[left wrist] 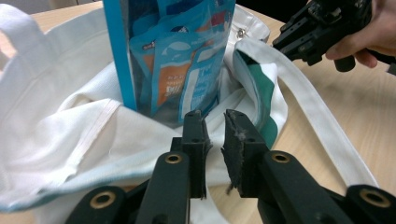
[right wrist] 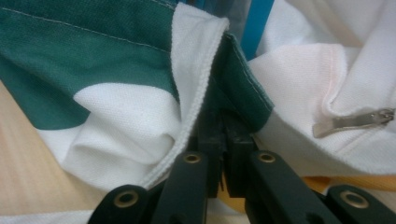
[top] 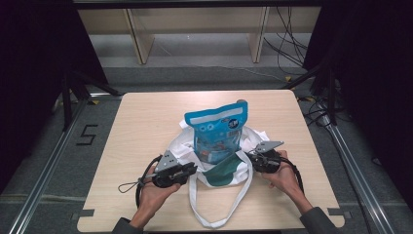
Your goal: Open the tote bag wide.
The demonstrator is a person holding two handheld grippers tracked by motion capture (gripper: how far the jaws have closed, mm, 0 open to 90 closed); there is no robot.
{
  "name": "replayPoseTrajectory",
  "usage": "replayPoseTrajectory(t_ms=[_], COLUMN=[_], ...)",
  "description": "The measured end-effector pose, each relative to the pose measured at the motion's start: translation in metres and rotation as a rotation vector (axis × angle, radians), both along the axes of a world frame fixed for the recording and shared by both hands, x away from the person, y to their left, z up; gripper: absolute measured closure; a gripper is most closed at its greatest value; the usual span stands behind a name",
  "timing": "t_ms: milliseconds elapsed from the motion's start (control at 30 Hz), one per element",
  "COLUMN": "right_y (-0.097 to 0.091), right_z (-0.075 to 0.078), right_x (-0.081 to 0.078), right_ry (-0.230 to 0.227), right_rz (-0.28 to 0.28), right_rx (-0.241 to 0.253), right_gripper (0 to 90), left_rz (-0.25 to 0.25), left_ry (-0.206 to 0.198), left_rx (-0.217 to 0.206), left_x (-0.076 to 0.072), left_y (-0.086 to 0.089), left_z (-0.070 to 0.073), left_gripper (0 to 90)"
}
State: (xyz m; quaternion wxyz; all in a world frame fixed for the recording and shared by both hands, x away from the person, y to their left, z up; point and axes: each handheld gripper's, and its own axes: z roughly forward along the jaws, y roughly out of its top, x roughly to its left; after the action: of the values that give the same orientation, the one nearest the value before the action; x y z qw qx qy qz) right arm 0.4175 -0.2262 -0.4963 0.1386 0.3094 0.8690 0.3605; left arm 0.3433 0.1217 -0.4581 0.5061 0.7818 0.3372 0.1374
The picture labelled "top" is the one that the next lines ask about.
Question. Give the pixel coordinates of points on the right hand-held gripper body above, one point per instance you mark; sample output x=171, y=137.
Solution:
x=268, y=161

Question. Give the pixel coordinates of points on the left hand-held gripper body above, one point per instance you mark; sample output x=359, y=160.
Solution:
x=167, y=172

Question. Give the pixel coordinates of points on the white tote bag colourful blobs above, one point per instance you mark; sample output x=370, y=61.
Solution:
x=224, y=172

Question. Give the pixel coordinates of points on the blue snack pouch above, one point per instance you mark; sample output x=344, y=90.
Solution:
x=217, y=133

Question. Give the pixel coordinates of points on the person's right hand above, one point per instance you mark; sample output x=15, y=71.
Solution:
x=284, y=178

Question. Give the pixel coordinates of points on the person's left hand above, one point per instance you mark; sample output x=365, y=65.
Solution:
x=156, y=198

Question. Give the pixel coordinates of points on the yellow tape piece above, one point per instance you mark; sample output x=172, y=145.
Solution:
x=94, y=101
x=288, y=78

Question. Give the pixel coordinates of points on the grey tape strip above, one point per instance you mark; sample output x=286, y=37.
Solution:
x=85, y=213
x=339, y=213

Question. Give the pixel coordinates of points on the black floor stand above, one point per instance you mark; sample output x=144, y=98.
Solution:
x=329, y=94
x=69, y=97

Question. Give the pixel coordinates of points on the dark curtain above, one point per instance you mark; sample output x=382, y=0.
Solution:
x=29, y=65
x=376, y=81

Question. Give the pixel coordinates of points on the light wooden shelf unit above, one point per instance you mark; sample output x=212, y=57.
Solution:
x=142, y=39

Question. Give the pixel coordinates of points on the aluminium floor rail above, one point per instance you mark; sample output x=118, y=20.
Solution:
x=360, y=182
x=48, y=165

